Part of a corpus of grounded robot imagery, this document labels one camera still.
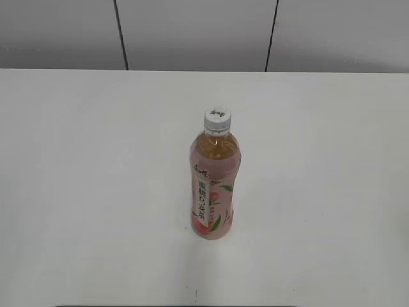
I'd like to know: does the pink oolong tea bottle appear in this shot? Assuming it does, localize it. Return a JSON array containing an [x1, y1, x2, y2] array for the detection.
[[190, 131, 242, 240]]

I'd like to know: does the white bottle cap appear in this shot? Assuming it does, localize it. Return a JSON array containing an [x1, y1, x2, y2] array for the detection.
[[204, 107, 231, 133]]

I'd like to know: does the black cable on wall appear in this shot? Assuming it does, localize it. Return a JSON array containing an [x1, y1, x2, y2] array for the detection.
[[113, 0, 130, 70]]

